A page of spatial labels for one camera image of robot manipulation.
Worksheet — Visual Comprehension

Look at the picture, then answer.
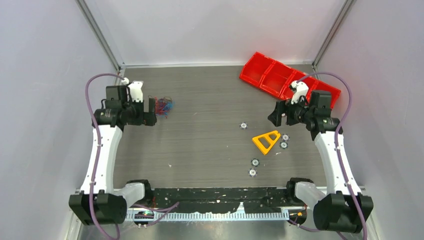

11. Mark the yellow triangular plastic block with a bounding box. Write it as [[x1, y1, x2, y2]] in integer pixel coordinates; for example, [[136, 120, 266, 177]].
[[252, 130, 282, 156]]

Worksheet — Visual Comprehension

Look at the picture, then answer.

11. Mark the poker chip lower right pair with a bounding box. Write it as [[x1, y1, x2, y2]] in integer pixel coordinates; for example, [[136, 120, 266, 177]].
[[279, 141, 288, 149]]

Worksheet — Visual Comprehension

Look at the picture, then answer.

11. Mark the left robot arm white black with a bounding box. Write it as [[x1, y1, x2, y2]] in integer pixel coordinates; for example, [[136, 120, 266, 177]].
[[68, 81, 157, 226]]

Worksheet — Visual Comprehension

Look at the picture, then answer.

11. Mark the poker chip lowest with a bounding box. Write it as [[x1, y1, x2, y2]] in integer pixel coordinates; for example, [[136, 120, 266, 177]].
[[248, 168, 258, 177]]

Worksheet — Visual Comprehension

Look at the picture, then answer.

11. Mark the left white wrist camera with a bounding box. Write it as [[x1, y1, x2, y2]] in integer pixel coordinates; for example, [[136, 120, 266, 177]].
[[120, 77, 144, 103]]

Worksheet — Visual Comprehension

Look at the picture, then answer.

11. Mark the poker chip pair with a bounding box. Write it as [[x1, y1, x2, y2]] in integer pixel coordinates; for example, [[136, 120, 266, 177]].
[[281, 134, 290, 142], [279, 141, 288, 149]]

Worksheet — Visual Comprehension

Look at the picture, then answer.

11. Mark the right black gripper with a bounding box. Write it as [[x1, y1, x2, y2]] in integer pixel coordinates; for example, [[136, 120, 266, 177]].
[[268, 94, 314, 127]]

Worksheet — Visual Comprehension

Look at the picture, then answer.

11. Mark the poker chip centre table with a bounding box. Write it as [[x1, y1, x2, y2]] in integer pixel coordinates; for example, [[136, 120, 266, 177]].
[[239, 122, 248, 130]]

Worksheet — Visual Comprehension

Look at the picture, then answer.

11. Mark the red wire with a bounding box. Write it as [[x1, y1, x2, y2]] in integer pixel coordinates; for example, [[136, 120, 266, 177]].
[[154, 97, 170, 119]]

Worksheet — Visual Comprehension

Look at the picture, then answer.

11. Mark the white slotted cable duct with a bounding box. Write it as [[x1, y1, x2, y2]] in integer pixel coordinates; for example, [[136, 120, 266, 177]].
[[124, 211, 290, 222]]

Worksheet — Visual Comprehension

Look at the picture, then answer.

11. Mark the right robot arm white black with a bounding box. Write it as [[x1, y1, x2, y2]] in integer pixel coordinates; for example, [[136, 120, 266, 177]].
[[267, 90, 374, 235]]

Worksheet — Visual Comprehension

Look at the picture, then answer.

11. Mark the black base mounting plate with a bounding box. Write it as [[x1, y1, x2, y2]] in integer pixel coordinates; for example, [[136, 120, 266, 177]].
[[141, 187, 305, 214]]

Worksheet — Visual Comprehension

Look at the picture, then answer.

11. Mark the aluminium frame rail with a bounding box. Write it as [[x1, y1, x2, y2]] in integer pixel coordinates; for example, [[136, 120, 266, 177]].
[[74, 186, 367, 194]]

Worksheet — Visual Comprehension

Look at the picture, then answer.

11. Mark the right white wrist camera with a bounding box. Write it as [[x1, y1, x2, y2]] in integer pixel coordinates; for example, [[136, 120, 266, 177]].
[[289, 81, 309, 105]]

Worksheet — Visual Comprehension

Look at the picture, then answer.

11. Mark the red four-compartment bin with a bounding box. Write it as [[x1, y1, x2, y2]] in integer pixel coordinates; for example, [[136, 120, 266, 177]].
[[239, 51, 342, 110]]

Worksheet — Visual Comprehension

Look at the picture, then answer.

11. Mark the poker chip lower upper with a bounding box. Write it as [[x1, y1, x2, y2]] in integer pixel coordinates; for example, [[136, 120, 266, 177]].
[[251, 158, 260, 167]]

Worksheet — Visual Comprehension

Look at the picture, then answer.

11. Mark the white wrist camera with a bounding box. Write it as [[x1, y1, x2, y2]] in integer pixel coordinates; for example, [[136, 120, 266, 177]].
[[289, 81, 309, 105], [120, 77, 144, 103]]

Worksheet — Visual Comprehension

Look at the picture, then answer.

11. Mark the poker chip upper right pair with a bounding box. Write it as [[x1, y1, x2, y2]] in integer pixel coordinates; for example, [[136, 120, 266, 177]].
[[281, 134, 290, 142]]

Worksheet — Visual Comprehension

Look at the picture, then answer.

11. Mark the blue wire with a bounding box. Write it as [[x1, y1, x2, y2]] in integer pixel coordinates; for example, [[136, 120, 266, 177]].
[[158, 101, 175, 115]]

